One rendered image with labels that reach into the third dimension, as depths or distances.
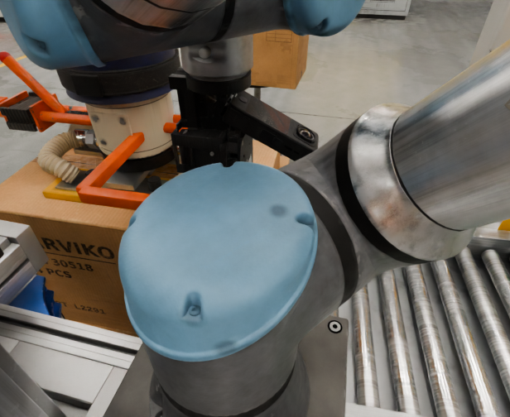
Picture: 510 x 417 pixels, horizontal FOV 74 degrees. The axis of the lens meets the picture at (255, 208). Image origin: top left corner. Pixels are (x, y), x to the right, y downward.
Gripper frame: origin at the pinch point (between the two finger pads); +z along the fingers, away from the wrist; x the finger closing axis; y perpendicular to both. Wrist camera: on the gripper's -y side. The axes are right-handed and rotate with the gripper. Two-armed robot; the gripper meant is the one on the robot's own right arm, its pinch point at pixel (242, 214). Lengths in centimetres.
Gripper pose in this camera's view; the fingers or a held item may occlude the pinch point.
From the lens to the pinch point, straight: 49.2
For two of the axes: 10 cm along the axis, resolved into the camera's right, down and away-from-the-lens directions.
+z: 0.0, 7.7, 6.4
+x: -2.0, 6.2, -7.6
